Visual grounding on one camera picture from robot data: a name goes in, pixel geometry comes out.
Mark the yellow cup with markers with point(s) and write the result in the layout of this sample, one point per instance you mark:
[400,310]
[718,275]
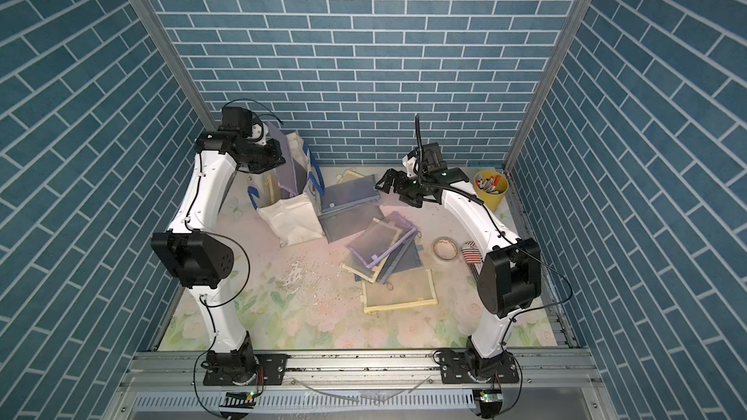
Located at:
[491,187]

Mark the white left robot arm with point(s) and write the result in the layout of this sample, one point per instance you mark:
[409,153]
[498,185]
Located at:
[198,257]

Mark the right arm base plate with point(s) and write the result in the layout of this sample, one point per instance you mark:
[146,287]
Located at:
[478,366]

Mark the white canvas tote bag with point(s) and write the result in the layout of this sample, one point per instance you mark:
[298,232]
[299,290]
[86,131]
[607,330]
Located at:
[288,198]

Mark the striped flag drink can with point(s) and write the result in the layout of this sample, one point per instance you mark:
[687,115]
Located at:
[473,258]

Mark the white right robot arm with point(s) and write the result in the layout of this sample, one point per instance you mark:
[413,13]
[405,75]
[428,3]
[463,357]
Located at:
[509,279]

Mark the aluminium front rail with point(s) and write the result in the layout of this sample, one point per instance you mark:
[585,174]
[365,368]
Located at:
[554,367]

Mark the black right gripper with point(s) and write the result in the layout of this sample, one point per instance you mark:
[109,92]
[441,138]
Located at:
[402,180]

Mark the yellow trim mesh pouch front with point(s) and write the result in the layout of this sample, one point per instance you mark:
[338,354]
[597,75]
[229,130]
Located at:
[404,290]

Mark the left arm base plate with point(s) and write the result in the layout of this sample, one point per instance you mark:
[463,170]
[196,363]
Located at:
[237,370]

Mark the lower grey mesh pouch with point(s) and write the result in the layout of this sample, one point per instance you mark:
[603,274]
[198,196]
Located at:
[341,224]

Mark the small yellow trim pouch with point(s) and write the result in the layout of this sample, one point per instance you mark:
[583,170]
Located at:
[367,274]

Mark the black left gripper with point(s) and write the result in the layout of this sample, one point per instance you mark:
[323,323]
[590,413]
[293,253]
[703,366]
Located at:
[274,159]

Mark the roll of clear tape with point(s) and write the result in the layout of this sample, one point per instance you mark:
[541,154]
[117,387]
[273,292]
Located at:
[445,249]

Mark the grey blue zipper pouch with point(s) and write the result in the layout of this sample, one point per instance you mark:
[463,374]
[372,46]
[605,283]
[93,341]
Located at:
[348,194]

